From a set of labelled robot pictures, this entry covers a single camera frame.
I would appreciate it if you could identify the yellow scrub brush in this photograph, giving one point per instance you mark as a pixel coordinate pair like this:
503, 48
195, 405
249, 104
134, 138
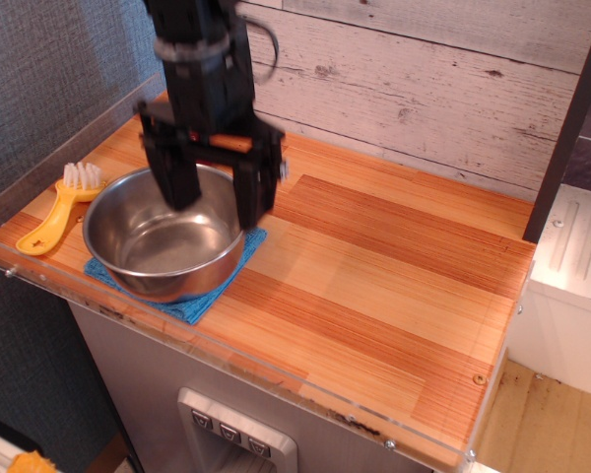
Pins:
80, 183

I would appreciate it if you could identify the steel bowl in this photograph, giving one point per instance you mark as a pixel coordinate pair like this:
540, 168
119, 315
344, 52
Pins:
158, 254

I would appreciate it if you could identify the silver dispenser panel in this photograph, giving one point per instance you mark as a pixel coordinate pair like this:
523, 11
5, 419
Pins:
234, 433

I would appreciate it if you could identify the grey toy fridge cabinet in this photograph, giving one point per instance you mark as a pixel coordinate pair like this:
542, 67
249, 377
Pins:
144, 377

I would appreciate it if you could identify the yellow object bottom left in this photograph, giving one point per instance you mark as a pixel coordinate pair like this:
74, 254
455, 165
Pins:
31, 462

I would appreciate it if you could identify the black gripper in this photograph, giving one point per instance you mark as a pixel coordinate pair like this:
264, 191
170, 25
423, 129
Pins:
210, 117

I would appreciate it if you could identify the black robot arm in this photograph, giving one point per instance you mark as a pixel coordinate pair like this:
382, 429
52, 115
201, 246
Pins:
197, 23

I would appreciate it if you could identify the dark right frame post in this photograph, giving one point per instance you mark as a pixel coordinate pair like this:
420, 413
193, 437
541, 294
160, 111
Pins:
574, 120

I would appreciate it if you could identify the clear acrylic table guard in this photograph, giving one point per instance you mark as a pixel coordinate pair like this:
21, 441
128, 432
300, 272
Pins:
381, 295

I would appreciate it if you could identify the blue cloth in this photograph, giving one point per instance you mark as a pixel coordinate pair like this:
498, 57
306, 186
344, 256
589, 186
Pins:
190, 309

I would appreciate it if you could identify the white toy sink unit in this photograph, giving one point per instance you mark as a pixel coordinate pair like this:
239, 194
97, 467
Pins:
551, 331

